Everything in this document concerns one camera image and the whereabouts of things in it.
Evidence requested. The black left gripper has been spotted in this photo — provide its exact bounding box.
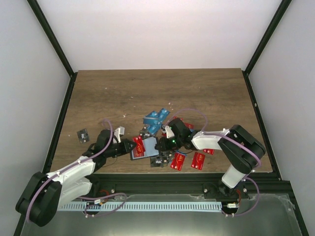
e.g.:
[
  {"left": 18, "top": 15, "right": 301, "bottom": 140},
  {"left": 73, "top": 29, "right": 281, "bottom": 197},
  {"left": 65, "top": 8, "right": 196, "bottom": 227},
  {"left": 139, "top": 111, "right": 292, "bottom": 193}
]
[{"left": 106, "top": 139, "right": 138, "bottom": 158}]

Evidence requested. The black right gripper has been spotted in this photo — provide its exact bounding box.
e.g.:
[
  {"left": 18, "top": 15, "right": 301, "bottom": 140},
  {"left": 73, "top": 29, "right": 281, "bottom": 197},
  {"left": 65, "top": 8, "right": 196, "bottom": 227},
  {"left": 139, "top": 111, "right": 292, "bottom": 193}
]
[{"left": 155, "top": 135, "right": 183, "bottom": 151}]

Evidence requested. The red vip card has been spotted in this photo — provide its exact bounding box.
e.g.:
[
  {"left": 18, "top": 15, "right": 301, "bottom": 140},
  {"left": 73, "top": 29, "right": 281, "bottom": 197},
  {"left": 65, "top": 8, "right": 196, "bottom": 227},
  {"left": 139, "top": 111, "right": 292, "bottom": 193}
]
[
  {"left": 133, "top": 136, "right": 145, "bottom": 158},
  {"left": 170, "top": 152, "right": 187, "bottom": 171},
  {"left": 191, "top": 152, "right": 205, "bottom": 170}
]

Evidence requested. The black leather card holder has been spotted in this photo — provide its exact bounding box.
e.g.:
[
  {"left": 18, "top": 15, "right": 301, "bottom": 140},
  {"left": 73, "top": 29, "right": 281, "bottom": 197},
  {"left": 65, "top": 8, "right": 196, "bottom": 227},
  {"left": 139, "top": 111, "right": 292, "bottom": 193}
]
[{"left": 130, "top": 137, "right": 160, "bottom": 161}]

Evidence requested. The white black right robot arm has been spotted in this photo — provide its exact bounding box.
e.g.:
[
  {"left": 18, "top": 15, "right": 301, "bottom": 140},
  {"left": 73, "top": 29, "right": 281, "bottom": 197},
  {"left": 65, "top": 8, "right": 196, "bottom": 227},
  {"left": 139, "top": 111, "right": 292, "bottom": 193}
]
[{"left": 155, "top": 118, "right": 266, "bottom": 198}]

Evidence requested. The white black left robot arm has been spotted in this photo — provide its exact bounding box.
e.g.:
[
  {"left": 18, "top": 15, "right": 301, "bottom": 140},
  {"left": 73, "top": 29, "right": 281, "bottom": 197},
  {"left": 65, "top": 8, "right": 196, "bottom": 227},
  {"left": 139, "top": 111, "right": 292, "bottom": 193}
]
[{"left": 15, "top": 127, "right": 136, "bottom": 227}]

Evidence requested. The blue card top of pile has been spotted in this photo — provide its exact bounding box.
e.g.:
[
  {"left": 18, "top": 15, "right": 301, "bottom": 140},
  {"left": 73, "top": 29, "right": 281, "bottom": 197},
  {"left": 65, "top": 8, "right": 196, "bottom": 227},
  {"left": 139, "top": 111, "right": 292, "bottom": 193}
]
[{"left": 143, "top": 108, "right": 170, "bottom": 125}]

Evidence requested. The lone black VIP card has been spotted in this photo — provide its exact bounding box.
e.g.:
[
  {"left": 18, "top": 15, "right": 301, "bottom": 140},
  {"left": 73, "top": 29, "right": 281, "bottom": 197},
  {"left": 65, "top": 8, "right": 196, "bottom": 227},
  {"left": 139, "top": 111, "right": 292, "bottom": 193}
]
[{"left": 77, "top": 128, "right": 90, "bottom": 144}]

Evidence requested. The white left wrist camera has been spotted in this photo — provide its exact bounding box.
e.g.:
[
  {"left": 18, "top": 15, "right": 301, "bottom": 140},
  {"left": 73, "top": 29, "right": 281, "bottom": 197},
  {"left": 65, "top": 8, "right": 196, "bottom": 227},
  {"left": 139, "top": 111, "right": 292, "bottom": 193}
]
[{"left": 113, "top": 126, "right": 125, "bottom": 143}]

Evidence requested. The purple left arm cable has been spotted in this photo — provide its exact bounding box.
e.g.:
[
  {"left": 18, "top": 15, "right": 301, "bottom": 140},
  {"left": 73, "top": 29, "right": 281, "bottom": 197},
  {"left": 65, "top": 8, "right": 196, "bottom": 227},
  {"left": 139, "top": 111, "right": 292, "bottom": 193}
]
[{"left": 26, "top": 118, "right": 114, "bottom": 222}]

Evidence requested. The light blue slotted cable duct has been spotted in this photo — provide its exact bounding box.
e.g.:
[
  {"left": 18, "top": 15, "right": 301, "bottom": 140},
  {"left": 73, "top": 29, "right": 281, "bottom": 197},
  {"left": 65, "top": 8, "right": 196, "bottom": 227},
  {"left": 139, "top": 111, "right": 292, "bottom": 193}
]
[{"left": 60, "top": 202, "right": 222, "bottom": 212}]

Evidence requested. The black front frame rail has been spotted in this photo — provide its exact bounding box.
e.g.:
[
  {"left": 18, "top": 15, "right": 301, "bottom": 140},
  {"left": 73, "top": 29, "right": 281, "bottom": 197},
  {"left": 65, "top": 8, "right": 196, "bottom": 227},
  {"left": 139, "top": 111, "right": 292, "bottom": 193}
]
[{"left": 92, "top": 173, "right": 292, "bottom": 195}]

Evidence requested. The black left frame post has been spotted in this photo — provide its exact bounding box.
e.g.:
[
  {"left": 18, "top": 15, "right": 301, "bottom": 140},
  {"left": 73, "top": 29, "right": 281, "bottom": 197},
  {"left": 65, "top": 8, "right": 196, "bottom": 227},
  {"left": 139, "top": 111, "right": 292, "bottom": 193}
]
[{"left": 27, "top": 0, "right": 75, "bottom": 77}]

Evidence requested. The black aluminium frame post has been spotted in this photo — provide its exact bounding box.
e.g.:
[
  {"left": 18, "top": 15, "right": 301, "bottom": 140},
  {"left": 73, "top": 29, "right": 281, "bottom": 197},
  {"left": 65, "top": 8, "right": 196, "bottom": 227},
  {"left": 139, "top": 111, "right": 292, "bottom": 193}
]
[{"left": 244, "top": 0, "right": 292, "bottom": 76}]

